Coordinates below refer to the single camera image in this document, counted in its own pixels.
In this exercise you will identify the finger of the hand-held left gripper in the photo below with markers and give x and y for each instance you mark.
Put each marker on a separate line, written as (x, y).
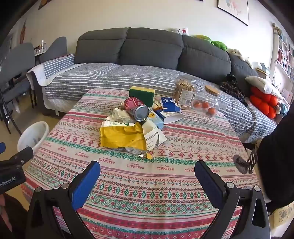
(1, 147)
(23, 154)

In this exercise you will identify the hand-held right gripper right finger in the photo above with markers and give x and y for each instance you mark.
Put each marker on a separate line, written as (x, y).
(210, 183)

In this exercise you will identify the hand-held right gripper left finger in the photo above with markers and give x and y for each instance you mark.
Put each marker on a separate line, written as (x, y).
(86, 183)

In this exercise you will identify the white plastic bin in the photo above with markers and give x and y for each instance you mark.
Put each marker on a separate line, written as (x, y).
(34, 133)

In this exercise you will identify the yellow foil packet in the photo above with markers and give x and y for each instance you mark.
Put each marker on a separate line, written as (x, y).
(121, 137)

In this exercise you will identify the white green-label bottle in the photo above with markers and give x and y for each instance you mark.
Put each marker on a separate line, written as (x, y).
(110, 124)

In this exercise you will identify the white printed paper wrapper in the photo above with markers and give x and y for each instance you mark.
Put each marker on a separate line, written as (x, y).
(151, 135)

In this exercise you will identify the person's left forearm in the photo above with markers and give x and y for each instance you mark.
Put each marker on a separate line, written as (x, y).
(13, 216)

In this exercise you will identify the black metal stand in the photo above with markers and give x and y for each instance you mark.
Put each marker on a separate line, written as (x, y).
(241, 163)

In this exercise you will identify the red green patterned tablecloth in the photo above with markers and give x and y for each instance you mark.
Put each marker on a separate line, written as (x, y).
(137, 174)

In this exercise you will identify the person's dark clothing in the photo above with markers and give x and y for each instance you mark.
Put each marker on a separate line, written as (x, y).
(278, 160)

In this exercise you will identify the glass jar with cork lid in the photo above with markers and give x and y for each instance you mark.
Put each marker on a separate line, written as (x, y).
(204, 104)

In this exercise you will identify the light blue box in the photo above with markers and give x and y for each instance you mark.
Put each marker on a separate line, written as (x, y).
(158, 121)

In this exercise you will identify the blue and white carton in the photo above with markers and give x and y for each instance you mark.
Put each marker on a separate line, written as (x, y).
(170, 108)

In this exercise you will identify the white striped towel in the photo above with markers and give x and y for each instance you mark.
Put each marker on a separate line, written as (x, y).
(52, 69)

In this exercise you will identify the grey chair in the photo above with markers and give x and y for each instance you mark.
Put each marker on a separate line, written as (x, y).
(20, 57)

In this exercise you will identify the red snack wrapper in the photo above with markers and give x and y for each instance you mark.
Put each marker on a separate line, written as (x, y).
(133, 104)

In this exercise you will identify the brown snack packet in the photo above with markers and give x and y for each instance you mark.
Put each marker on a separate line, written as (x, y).
(183, 92)

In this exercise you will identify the orange pumpkin cushion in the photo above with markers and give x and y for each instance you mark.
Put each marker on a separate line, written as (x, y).
(264, 103)

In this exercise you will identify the dark patterned cloth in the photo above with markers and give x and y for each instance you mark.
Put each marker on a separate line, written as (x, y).
(232, 88)

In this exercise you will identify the green and yellow sponge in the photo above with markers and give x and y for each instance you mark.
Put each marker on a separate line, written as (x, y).
(141, 94)

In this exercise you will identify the white pillow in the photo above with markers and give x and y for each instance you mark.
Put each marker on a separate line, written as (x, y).
(261, 85)

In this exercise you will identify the grey striped sofa cover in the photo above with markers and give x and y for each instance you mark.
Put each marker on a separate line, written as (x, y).
(137, 75)

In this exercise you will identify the beige plush toy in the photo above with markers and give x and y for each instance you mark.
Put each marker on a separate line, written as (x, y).
(238, 55)

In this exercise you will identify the green plush toy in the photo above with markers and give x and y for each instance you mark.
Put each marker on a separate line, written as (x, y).
(218, 44)

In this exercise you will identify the white bookshelf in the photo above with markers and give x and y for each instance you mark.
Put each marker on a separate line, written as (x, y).
(283, 55)

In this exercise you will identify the grey fabric sofa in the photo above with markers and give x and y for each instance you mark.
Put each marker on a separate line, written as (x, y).
(149, 46)

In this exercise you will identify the white plush toy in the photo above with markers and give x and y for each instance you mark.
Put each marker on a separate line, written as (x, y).
(180, 31)

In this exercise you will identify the framed wall picture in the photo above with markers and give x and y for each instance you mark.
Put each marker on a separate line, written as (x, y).
(234, 9)

